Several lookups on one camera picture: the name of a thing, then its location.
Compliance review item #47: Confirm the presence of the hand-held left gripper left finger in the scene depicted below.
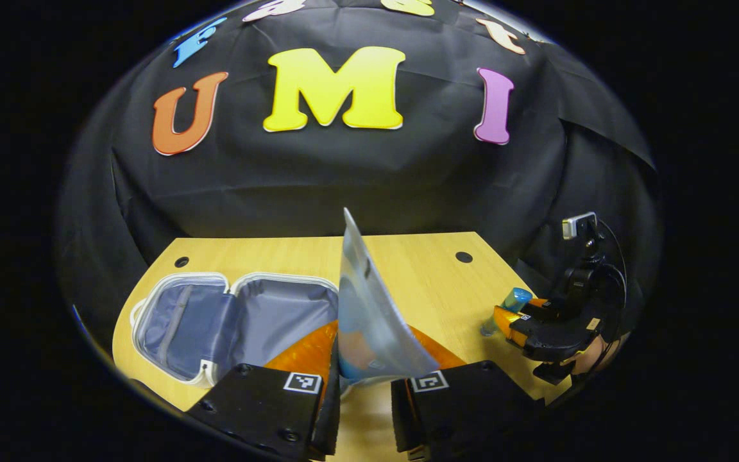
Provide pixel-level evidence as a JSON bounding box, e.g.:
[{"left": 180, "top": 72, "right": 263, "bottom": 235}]
[{"left": 185, "top": 320, "right": 343, "bottom": 462}]

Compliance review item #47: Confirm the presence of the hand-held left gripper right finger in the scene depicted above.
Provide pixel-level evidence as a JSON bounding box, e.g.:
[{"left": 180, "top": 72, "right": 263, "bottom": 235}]
[{"left": 390, "top": 324, "right": 547, "bottom": 462}]

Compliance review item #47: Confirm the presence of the teal skin care bottle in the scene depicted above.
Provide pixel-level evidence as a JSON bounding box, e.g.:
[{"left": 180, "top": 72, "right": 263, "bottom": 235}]
[{"left": 479, "top": 287, "right": 534, "bottom": 338}]

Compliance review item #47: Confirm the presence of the white suitcase with grey lining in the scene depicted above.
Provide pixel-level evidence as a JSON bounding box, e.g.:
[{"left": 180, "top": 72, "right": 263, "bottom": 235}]
[{"left": 128, "top": 271, "right": 342, "bottom": 389}]

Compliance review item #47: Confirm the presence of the silver face mask sachet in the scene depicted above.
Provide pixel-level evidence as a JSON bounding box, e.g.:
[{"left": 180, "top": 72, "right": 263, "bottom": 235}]
[{"left": 337, "top": 207, "right": 440, "bottom": 393}]

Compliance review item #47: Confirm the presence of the black backdrop cloth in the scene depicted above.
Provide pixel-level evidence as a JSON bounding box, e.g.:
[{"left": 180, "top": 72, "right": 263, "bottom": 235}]
[{"left": 55, "top": 0, "right": 665, "bottom": 360}]

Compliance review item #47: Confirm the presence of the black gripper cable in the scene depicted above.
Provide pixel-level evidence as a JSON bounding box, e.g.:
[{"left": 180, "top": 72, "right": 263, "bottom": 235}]
[{"left": 594, "top": 217, "right": 632, "bottom": 341}]

